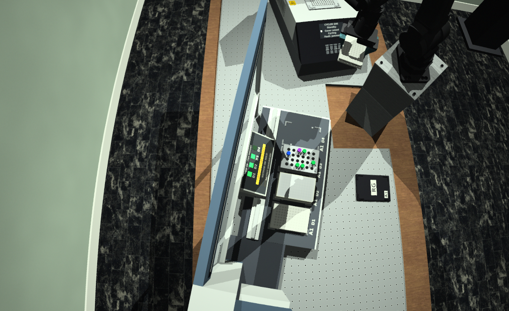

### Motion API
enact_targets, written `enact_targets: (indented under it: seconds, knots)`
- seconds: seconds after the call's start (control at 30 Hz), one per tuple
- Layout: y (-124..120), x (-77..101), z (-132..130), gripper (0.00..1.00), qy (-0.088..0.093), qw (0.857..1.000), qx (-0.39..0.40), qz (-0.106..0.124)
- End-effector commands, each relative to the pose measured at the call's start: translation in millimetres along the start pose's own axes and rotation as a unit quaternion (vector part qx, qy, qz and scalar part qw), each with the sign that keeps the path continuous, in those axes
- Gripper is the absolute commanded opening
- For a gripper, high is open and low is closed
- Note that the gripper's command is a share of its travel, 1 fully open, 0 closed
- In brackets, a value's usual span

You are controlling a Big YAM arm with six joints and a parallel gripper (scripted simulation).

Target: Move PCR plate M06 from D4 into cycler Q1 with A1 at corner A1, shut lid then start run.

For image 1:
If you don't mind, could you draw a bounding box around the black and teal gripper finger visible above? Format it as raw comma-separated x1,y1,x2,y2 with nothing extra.
339,33,346,48
364,47,376,56

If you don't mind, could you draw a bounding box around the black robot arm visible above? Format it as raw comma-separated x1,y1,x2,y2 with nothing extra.
344,0,454,83

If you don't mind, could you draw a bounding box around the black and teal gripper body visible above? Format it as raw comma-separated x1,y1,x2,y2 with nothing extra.
341,16,379,50

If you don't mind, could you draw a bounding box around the black rectangular pad with rg label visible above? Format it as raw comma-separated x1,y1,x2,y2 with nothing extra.
356,174,391,201

